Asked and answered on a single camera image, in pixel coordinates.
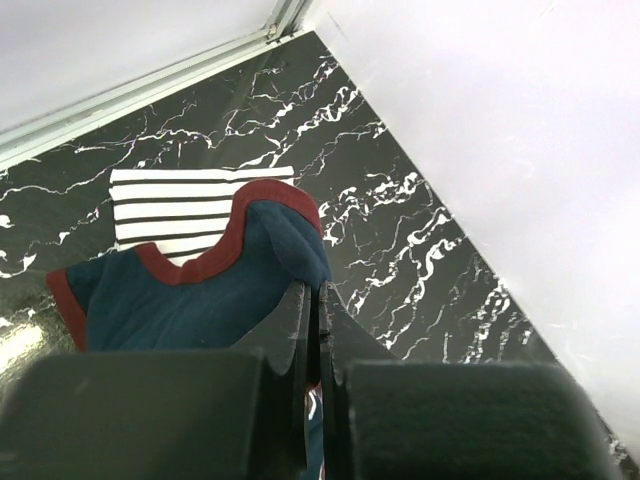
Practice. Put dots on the navy tank top red trim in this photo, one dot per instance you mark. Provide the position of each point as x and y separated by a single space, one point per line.
137 299

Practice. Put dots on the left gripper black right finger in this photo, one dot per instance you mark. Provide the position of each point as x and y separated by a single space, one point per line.
358 402

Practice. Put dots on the black white striped tank top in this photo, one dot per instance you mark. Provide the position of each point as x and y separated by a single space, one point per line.
183 212

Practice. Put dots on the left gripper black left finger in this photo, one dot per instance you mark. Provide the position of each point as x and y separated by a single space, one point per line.
265 413

